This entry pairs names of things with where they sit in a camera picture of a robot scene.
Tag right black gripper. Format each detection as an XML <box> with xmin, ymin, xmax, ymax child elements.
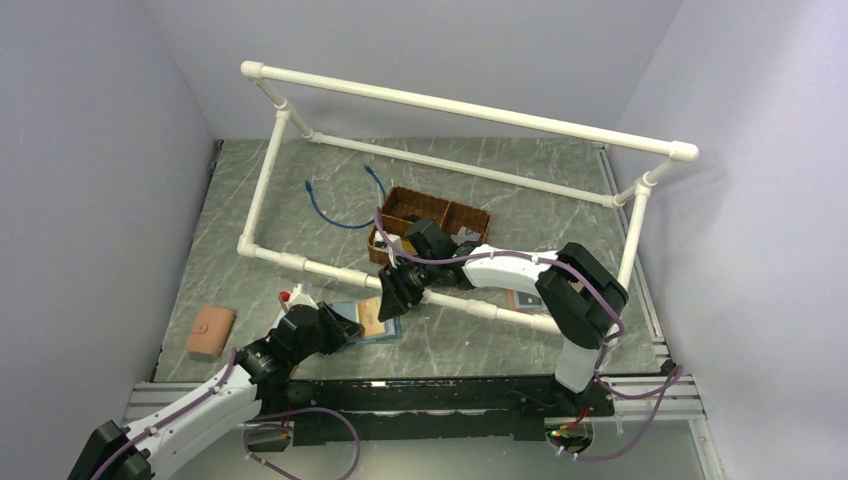
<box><xmin>378</xmin><ymin>256</ymin><xmax>440</xmax><ymax>324</ymax></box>

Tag blue card holder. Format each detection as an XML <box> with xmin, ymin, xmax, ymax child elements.
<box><xmin>330</xmin><ymin>297</ymin><xmax>402</xmax><ymax>343</ymax></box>

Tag gold credit card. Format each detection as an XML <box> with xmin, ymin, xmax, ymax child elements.
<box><xmin>355</xmin><ymin>297</ymin><xmax>396</xmax><ymax>340</ymax></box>

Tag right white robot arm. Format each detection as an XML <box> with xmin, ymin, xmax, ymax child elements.
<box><xmin>375</xmin><ymin>218</ymin><xmax>628</xmax><ymax>415</ymax></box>

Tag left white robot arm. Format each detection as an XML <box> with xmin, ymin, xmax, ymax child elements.
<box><xmin>69</xmin><ymin>302</ymin><xmax>363</xmax><ymax>479</ymax></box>

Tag grey cards in basket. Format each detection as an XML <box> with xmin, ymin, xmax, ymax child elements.
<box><xmin>451</xmin><ymin>226</ymin><xmax>481</xmax><ymax>244</ymax></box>

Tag brown wicker divided basket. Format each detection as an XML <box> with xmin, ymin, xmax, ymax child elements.
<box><xmin>380</xmin><ymin>186</ymin><xmax>491</xmax><ymax>254</ymax></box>

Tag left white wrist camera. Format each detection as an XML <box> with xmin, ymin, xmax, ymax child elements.
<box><xmin>278</xmin><ymin>282</ymin><xmax>317</xmax><ymax>312</ymax></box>

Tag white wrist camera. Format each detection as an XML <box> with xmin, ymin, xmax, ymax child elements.
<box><xmin>371</xmin><ymin>231</ymin><xmax>402</xmax><ymax>255</ymax></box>
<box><xmin>278</xmin><ymin>282</ymin><xmax>317</xmax><ymax>312</ymax></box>

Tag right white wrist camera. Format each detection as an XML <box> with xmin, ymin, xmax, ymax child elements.
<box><xmin>371</xmin><ymin>231</ymin><xmax>402</xmax><ymax>255</ymax></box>

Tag blue ethernet cable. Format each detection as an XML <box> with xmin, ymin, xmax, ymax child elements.
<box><xmin>304</xmin><ymin>163</ymin><xmax>388</xmax><ymax>231</ymax></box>

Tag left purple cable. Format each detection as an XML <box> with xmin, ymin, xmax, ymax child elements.
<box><xmin>89</xmin><ymin>347</ymin><xmax>240</xmax><ymax>480</ymax></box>

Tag purple cable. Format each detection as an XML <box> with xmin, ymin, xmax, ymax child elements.
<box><xmin>89</xmin><ymin>347</ymin><xmax>240</xmax><ymax>480</ymax></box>
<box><xmin>373</xmin><ymin>206</ymin><xmax>686</xmax><ymax>464</ymax></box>

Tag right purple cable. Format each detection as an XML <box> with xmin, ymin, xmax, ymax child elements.
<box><xmin>373</xmin><ymin>206</ymin><xmax>686</xmax><ymax>464</ymax></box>

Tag white PVC pipe frame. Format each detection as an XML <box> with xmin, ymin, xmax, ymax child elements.
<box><xmin>237</xmin><ymin>60</ymin><xmax>700</xmax><ymax>337</ymax></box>

